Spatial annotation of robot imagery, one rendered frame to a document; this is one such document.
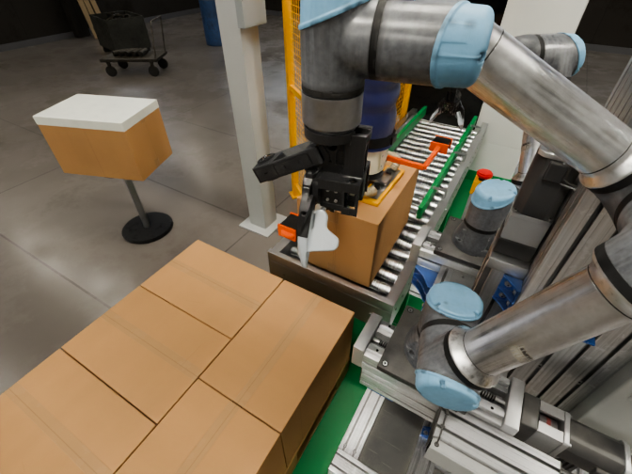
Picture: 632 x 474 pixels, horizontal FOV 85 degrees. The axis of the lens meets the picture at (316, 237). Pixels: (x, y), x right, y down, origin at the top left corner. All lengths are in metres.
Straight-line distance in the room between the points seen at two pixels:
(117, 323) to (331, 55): 1.60
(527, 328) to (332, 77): 0.46
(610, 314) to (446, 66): 0.38
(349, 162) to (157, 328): 1.40
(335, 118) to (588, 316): 0.42
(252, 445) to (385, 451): 0.62
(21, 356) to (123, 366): 1.15
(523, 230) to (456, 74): 0.60
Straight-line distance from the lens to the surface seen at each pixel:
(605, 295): 0.57
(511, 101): 0.54
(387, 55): 0.39
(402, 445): 1.77
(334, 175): 0.47
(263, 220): 2.84
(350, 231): 1.54
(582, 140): 0.58
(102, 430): 1.58
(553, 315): 0.60
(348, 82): 0.41
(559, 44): 1.25
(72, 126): 2.66
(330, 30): 0.40
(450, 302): 0.80
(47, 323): 2.83
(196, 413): 1.48
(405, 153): 2.96
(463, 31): 0.39
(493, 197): 1.17
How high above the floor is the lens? 1.86
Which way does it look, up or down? 41 degrees down
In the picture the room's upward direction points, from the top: straight up
